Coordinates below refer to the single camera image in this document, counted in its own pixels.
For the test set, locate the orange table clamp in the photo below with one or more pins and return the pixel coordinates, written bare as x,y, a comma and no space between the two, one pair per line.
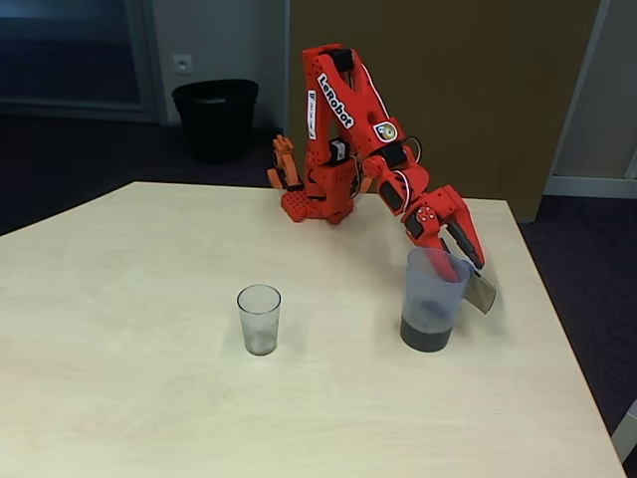
286,159

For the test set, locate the grey chair part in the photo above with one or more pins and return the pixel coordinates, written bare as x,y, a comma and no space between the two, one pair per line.
626,438

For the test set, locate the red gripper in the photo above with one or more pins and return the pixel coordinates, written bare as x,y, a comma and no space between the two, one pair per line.
444,205

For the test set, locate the clear plastic cup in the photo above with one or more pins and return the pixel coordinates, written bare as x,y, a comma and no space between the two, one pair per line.
259,318

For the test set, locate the black trash bin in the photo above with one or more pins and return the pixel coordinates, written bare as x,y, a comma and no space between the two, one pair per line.
216,119

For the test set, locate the white wall socket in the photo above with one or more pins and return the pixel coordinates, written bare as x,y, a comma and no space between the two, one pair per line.
182,64

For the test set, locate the white door frame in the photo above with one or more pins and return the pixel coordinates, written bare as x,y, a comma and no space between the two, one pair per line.
579,89

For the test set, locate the grey framed glass window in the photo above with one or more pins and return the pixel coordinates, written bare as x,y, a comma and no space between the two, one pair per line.
149,60

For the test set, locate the brown pin board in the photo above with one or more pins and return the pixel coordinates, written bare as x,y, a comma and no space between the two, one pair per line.
473,99

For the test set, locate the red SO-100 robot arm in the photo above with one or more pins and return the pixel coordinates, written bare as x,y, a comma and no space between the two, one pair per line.
368,99

